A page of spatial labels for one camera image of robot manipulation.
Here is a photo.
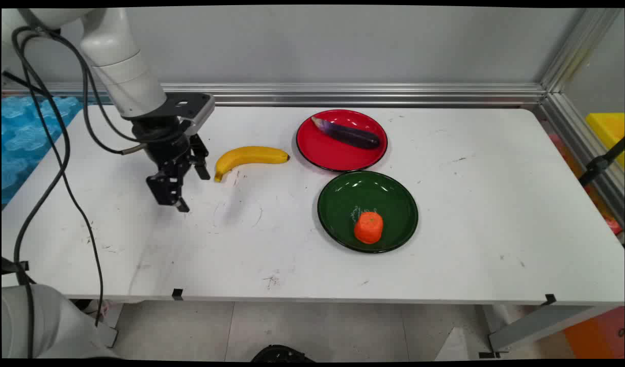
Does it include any orange box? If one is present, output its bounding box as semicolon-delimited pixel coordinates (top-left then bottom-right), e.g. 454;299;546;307
562;306;625;359

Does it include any black round floor object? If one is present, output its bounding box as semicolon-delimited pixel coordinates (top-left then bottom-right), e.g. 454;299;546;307
251;345;316;363

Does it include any black velcro strap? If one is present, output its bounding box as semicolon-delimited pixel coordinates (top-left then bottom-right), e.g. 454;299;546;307
2;257;31;274

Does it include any purple eggplant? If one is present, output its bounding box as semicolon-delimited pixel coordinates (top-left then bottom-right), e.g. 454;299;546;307
311;116;381;150

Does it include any green plate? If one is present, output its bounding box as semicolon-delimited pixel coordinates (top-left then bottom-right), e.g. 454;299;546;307
317;170;420;254

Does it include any horizontal aluminium frame rail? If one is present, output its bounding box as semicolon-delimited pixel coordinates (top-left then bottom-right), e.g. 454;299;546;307
2;83;548;108

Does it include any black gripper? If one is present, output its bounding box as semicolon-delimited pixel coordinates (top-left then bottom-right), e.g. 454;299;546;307
133;116;212;213

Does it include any sloping aluminium side rail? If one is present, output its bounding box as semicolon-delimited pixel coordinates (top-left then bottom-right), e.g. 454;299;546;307
539;92;625;226

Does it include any yellow banana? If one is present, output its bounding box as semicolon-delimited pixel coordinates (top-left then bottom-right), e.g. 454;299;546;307
214;146;291;183

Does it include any grey table leg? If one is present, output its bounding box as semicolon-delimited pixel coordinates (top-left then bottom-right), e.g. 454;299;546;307
488;304;619;353

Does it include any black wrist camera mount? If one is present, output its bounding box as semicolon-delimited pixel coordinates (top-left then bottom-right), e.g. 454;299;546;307
162;92;216;136

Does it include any red plate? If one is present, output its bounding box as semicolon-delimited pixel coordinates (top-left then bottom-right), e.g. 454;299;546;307
296;109;388;173

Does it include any long black cable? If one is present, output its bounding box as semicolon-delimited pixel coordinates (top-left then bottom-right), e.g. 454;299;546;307
11;25;71;359
22;28;142;328

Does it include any thin black rod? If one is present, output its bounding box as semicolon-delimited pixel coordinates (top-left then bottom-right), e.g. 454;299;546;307
2;70;53;98

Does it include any upright aluminium frame post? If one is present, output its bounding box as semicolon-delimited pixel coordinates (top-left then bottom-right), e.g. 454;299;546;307
539;8;624;93

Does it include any yellow box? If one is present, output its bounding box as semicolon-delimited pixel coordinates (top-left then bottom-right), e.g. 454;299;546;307
585;112;625;170

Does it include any orange toy fruit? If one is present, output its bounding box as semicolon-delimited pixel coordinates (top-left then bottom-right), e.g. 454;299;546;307
353;212;384;245

